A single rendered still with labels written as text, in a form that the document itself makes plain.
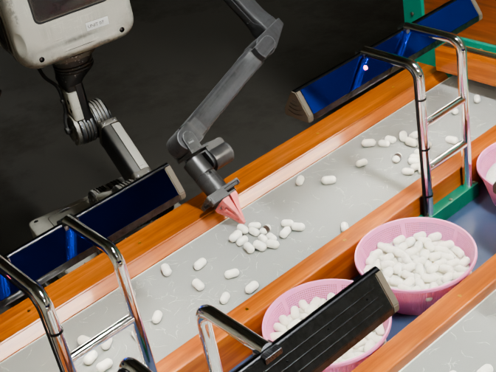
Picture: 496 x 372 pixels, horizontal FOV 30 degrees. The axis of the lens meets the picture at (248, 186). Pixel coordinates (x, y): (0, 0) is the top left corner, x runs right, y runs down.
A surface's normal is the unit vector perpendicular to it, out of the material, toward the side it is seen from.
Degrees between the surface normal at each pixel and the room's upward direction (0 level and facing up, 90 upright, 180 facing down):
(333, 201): 0
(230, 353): 90
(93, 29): 90
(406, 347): 0
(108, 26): 90
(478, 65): 90
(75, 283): 0
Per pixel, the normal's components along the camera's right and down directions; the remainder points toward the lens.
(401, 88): -0.16, -0.83
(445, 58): -0.74, 0.46
